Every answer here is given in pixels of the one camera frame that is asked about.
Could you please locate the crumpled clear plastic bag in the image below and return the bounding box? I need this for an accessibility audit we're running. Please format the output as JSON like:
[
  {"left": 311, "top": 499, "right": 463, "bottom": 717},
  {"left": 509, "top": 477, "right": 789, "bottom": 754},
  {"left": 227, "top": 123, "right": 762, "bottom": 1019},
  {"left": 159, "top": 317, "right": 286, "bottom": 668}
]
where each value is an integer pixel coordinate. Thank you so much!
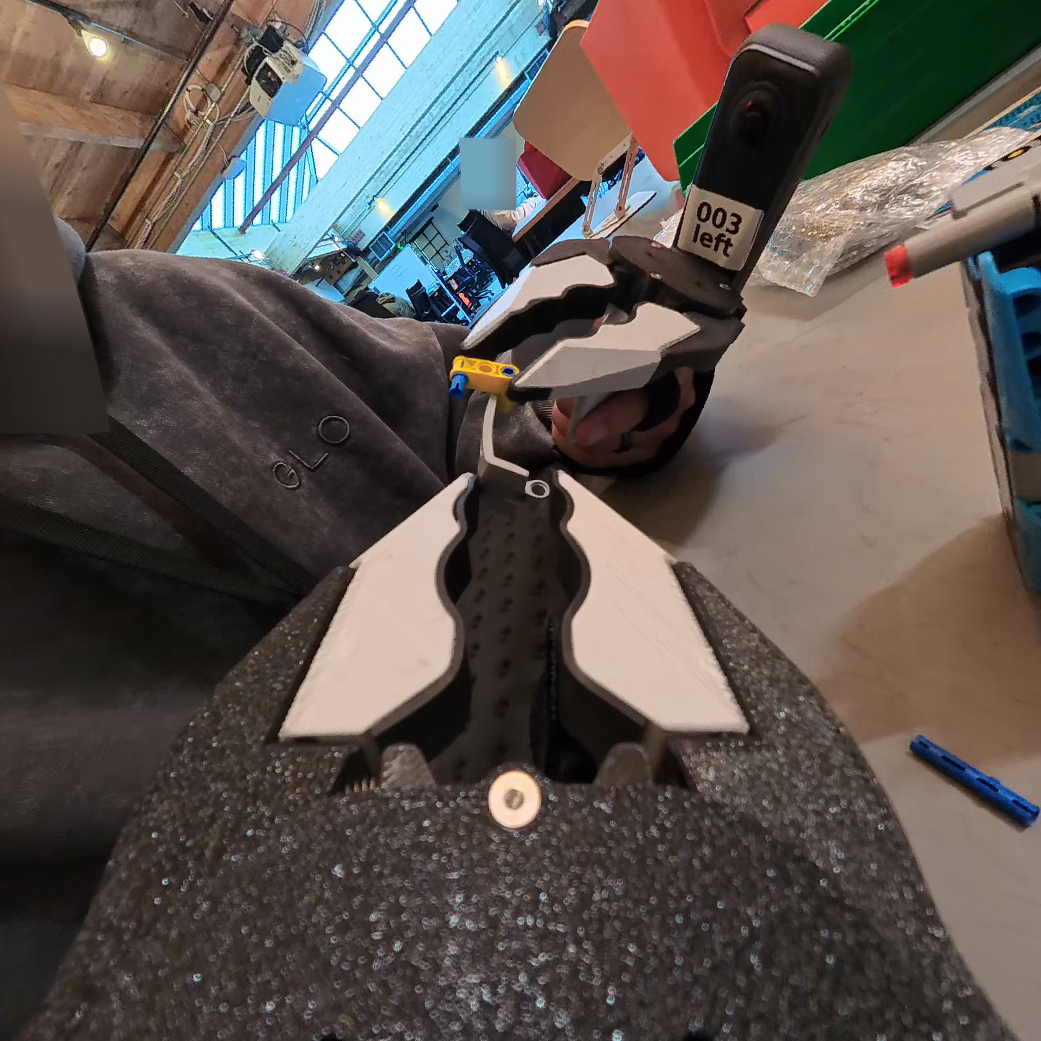
[{"left": 754, "top": 127, "right": 1041, "bottom": 299}]

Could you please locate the yellow toy brick connector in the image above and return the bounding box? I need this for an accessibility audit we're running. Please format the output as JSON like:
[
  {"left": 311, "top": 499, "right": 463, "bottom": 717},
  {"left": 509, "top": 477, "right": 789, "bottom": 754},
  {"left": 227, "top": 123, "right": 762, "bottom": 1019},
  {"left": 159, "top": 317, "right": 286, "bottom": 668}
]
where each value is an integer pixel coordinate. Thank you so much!
[{"left": 451, "top": 357, "right": 522, "bottom": 400}]

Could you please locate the green plastic bin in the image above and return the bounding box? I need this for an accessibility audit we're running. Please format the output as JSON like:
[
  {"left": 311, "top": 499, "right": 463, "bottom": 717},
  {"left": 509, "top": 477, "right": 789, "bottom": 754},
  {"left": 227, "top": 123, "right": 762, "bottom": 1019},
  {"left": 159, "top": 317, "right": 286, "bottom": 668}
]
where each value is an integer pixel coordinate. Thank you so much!
[{"left": 672, "top": 1, "right": 1041, "bottom": 188}]

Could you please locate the blue toy brick pin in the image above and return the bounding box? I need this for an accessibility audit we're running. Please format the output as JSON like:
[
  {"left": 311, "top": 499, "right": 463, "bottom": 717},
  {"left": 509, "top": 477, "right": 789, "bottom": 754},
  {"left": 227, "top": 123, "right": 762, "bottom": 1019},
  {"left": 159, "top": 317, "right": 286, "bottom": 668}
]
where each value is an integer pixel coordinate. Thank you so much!
[{"left": 908, "top": 736, "right": 1041, "bottom": 831}]

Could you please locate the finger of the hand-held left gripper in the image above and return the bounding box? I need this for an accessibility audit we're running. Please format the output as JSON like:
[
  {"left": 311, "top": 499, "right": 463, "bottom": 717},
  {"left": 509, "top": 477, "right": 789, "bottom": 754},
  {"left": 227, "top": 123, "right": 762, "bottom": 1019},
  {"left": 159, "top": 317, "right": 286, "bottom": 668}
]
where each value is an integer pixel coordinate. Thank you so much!
[
  {"left": 464, "top": 253, "right": 627, "bottom": 362},
  {"left": 508, "top": 305, "right": 704, "bottom": 403}
]

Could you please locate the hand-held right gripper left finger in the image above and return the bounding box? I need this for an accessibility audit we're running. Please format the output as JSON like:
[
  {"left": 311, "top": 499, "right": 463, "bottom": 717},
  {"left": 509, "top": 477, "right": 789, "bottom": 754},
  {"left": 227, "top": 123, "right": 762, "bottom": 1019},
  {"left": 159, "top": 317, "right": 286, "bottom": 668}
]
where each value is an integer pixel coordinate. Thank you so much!
[{"left": 280, "top": 474, "right": 481, "bottom": 762}]

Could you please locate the tan board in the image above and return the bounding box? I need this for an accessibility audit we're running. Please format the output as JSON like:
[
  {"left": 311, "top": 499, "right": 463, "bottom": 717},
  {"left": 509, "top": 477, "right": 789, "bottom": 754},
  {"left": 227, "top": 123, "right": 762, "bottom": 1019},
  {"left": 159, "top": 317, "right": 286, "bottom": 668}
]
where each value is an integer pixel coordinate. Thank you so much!
[{"left": 511, "top": 20, "right": 660, "bottom": 237}]

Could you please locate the person's left hand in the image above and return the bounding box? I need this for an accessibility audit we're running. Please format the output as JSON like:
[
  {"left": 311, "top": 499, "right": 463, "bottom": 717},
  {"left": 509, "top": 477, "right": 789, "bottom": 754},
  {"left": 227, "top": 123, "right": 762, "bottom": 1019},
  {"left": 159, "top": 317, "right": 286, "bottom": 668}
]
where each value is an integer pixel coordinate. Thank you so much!
[{"left": 550, "top": 388, "right": 676, "bottom": 473}]

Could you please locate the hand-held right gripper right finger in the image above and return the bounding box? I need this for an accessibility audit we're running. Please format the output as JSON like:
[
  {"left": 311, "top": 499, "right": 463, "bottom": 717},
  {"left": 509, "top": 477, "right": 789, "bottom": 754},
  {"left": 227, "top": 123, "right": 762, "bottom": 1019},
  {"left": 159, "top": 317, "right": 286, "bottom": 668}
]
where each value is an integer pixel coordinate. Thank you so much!
[{"left": 554, "top": 472, "right": 751, "bottom": 769}]

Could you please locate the grey blue toy brick assembly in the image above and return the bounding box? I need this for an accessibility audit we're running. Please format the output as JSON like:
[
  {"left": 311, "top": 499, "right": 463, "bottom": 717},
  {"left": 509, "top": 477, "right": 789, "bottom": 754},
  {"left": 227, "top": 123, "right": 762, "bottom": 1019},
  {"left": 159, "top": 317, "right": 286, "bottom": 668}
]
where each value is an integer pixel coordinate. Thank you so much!
[{"left": 884, "top": 163, "right": 1041, "bottom": 595}]

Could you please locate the orange plastic carrier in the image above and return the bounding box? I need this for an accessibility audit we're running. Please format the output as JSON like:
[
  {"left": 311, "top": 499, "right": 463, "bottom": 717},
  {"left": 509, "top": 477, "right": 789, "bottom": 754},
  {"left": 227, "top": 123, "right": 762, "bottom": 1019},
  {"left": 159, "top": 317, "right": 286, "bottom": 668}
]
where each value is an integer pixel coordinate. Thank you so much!
[{"left": 581, "top": 1, "right": 831, "bottom": 183}]

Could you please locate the black perforated pad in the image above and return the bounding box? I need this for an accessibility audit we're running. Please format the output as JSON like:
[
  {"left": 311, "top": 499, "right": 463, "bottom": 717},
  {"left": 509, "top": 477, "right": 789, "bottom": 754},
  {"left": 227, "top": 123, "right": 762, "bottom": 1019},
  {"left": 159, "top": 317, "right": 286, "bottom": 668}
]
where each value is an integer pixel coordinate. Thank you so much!
[{"left": 432, "top": 477, "right": 590, "bottom": 782}]

